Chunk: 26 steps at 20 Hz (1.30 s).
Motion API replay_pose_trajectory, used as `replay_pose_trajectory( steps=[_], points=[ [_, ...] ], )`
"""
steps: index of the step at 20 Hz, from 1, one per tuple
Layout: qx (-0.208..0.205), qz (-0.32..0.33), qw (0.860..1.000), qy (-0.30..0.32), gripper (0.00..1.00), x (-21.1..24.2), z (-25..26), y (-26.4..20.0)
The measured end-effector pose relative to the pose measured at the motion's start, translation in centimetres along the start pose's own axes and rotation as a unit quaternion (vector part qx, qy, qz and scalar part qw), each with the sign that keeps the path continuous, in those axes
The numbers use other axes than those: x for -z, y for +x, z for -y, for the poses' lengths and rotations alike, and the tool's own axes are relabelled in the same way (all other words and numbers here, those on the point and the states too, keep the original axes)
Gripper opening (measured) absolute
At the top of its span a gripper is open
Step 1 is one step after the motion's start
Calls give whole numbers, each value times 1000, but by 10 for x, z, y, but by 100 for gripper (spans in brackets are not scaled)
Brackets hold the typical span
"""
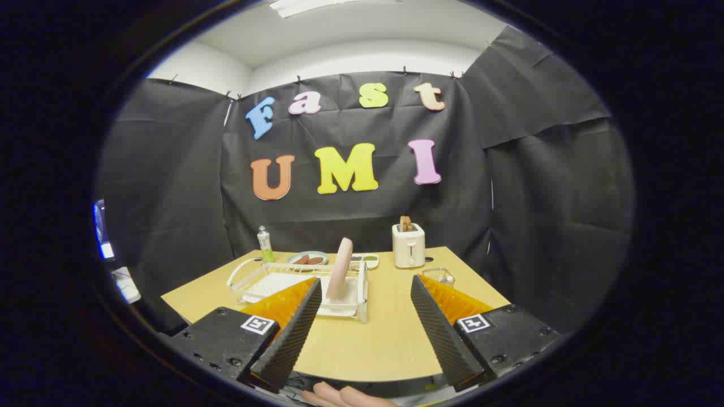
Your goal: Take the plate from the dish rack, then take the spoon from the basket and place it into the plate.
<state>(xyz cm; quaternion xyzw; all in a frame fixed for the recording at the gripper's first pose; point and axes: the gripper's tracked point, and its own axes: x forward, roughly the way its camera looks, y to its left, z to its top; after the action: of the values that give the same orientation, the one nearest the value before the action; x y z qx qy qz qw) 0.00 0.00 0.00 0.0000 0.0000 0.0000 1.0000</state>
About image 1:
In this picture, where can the ceiling light panel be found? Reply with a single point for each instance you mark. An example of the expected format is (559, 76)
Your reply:
(305, 5)

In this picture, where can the pink plate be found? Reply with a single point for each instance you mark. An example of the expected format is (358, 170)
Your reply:
(339, 268)

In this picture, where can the pale green plate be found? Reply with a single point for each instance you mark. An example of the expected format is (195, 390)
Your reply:
(291, 260)

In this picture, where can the computer monitor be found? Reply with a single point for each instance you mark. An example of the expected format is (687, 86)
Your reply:
(102, 232)

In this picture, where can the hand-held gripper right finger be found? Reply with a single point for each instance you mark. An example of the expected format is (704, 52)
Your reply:
(441, 333)

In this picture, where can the black backdrop cloth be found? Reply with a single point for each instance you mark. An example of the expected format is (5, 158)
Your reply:
(509, 198)

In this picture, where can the white toaster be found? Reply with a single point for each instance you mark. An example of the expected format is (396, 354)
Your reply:
(408, 249)

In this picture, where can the white side desk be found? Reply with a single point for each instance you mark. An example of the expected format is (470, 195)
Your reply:
(127, 285)

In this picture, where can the white drip tray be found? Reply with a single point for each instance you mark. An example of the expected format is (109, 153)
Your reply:
(271, 282)

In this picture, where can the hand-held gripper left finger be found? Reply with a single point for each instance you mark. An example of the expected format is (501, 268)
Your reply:
(291, 339)

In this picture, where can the white divided condiment tray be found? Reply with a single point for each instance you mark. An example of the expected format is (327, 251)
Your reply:
(370, 260)

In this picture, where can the clear bottle with green liquid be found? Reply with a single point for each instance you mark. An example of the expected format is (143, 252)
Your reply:
(266, 249)

